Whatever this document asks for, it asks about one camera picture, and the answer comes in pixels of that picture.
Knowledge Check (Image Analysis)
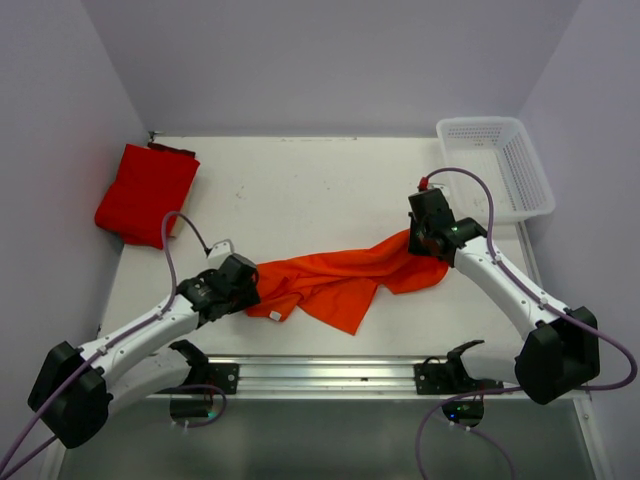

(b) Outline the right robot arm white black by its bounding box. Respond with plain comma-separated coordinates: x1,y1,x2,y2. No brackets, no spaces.
408,189,600,405

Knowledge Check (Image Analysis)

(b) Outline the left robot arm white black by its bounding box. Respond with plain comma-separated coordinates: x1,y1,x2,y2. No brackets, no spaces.
28,253,260,449

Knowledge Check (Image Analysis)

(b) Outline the aluminium mounting rail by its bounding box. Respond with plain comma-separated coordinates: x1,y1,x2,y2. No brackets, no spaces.
149,353,591,401

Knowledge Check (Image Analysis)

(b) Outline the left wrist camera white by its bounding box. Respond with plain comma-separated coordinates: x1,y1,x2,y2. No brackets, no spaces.
206,239,234,259

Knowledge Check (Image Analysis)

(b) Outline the orange t shirt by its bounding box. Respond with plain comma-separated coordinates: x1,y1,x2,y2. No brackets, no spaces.
245,230,449,335

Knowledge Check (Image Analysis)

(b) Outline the folded red t shirt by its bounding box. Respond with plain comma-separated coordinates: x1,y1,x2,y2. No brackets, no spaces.
94,143,200,249

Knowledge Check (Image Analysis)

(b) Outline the white plastic basket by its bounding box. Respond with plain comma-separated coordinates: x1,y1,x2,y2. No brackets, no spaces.
436,116,556,224

